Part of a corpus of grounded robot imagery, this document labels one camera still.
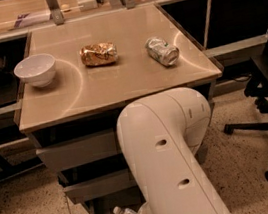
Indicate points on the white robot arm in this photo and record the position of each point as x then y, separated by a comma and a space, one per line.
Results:
159, 136

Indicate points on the bottom open grey drawer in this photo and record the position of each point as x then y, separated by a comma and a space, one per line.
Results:
188, 192

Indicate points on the middle grey drawer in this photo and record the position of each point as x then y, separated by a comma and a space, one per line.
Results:
110, 175

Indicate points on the top grey drawer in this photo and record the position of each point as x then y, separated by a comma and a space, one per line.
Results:
99, 145

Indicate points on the grey drawer cabinet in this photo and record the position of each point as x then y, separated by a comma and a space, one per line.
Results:
82, 100

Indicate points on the crumpled gold snack bag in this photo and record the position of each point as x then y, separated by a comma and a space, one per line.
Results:
99, 54

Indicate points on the crushed silver green can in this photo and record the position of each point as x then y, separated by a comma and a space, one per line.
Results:
161, 51

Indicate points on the white ceramic bowl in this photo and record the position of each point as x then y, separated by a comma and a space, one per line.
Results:
37, 70

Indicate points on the purple white paper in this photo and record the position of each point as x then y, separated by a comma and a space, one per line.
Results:
30, 19

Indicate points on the white pole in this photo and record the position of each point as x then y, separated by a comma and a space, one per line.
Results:
207, 20

